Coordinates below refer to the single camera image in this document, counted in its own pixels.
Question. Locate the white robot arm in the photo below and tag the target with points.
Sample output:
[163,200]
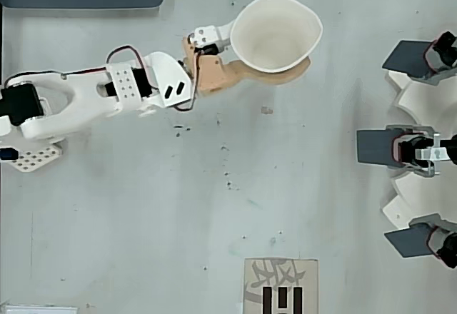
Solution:
[85,96]

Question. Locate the white paper cup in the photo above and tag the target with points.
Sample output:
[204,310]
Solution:
[275,32]

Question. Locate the printed cardboard sheet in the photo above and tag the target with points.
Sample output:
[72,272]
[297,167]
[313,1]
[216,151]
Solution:
[257,292]

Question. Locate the white perforated base plate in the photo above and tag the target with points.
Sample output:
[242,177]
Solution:
[35,158]

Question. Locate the grey dispenser head with paddle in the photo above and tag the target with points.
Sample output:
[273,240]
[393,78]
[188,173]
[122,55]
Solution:
[373,146]
[407,242]
[403,57]

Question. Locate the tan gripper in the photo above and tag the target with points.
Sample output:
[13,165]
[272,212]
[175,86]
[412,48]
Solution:
[211,73]

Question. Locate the white round machine base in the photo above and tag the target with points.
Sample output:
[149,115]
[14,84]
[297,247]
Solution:
[428,103]

